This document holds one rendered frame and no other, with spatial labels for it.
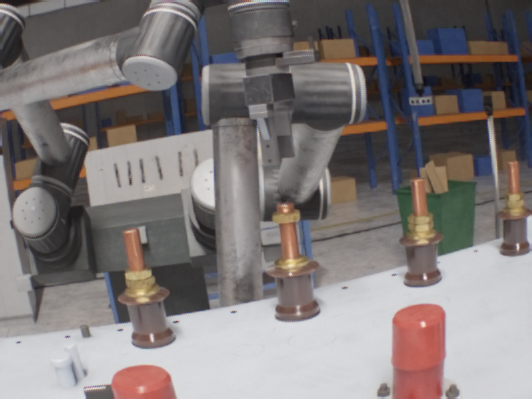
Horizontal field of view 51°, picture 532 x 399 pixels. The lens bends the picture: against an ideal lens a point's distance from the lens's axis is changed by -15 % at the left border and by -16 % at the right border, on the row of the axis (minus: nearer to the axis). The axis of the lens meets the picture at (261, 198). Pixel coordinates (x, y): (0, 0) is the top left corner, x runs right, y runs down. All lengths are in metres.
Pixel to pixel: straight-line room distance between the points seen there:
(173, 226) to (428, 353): 2.07
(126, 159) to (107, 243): 3.14
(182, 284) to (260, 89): 2.29
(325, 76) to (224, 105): 0.24
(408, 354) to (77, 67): 0.81
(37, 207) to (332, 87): 1.23
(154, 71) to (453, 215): 4.52
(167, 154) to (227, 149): 4.43
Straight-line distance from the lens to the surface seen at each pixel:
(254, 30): 1.07
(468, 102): 10.61
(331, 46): 9.48
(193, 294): 3.28
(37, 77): 1.32
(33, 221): 2.27
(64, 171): 2.36
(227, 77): 1.45
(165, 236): 2.72
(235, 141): 1.45
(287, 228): 1.13
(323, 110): 1.46
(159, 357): 1.07
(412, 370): 0.74
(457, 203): 5.44
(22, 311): 5.80
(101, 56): 1.17
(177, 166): 5.89
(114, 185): 5.85
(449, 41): 10.56
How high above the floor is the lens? 1.77
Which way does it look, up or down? 9 degrees down
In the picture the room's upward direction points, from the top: 7 degrees counter-clockwise
